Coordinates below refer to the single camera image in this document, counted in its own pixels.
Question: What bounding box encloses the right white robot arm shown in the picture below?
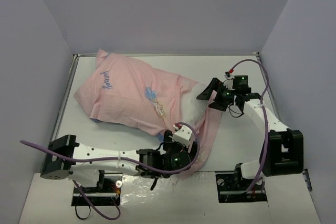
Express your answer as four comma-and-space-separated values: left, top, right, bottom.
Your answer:
197, 73, 304, 189

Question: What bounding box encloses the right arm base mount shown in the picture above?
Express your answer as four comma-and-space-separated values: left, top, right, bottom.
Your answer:
215, 172, 267, 204

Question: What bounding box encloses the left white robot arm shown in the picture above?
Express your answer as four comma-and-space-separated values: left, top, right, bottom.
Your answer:
40, 127, 200, 191

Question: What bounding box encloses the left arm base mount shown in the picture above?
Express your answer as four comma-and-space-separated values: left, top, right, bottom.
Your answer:
80, 174, 122, 207

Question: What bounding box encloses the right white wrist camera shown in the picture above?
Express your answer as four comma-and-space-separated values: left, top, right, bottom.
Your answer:
223, 70, 234, 89

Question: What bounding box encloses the white pillow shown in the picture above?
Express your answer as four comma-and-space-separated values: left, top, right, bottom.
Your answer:
181, 83, 208, 130

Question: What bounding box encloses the black cable loop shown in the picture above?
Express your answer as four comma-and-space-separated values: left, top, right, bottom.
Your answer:
75, 204, 91, 221

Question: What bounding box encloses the pink and blue Frozen pillowcase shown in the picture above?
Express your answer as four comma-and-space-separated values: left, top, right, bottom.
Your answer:
73, 49, 222, 179

